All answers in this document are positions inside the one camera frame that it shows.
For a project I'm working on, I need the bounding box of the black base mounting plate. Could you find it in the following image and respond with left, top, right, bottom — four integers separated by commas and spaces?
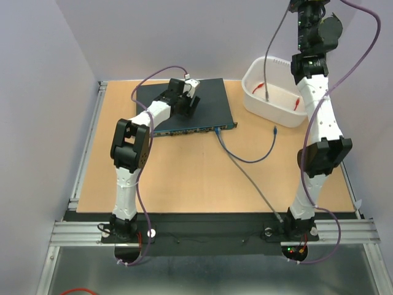
98, 213, 319, 259

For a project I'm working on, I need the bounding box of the aluminium frame rail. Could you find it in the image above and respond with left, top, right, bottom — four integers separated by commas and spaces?
49, 221, 102, 247

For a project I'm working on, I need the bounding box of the blue ethernet patch cable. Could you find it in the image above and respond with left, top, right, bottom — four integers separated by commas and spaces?
214, 125, 279, 163

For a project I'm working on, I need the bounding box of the red wire on floor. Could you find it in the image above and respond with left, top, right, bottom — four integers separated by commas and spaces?
60, 287, 98, 295

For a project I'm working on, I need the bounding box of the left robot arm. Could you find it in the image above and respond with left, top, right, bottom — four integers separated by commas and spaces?
109, 74, 200, 242

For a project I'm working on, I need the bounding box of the red ethernet patch cable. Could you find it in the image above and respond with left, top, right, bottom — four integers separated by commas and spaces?
252, 82, 302, 111

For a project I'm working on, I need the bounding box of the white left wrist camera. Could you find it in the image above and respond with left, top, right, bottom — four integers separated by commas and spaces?
183, 79, 200, 98

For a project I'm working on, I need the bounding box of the dark blue network switch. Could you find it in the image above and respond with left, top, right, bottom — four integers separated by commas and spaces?
154, 78, 237, 137

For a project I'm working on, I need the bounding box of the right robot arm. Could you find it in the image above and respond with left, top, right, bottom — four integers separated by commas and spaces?
282, 1, 352, 240

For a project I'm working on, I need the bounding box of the white plastic tub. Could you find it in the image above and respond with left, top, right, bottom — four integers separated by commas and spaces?
241, 56, 306, 128

